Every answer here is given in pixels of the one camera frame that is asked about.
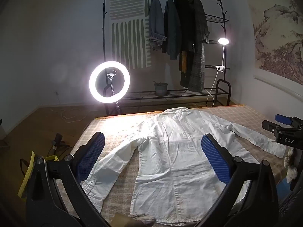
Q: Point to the landscape wall poster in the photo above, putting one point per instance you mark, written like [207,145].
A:
[279,40]

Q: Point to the grey plant pot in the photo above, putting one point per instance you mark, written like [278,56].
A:
[161,89]

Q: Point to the green striped wall hanging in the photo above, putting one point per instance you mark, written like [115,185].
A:
[127,40]

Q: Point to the black metal clothes rack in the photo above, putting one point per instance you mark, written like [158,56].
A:
[184,92]

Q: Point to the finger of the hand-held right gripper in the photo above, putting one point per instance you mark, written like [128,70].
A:
[284,119]
[269,125]

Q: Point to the person's right hand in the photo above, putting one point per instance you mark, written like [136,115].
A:
[290,170]

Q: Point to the white long-sleeved shirt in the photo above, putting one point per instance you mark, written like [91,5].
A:
[170,158]

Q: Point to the blue denim jacket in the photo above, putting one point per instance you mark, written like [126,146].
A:
[156,21]

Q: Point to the beige checked bed mat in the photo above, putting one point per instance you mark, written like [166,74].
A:
[123,186]

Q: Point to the dark green jacket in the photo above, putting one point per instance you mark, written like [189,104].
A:
[171,28]

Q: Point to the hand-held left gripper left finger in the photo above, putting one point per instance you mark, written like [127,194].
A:
[91,153]

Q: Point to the yellow bag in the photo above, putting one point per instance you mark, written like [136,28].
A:
[26,177]

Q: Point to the grey plaid coat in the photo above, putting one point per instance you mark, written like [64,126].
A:
[197,63]

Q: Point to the phone holder on gooseneck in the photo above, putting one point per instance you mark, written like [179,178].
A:
[111,75]

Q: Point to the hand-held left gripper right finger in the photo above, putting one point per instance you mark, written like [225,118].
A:
[216,158]

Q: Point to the yellow garment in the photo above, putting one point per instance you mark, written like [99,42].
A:
[182,61]

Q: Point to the black coat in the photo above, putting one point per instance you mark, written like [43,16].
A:
[184,16]

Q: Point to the white clip lamp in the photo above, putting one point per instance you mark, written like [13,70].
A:
[223,41]

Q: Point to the small black tripod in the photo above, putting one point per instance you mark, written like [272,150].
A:
[58,139]

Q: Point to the brown cloth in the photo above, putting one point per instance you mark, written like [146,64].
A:
[137,221]

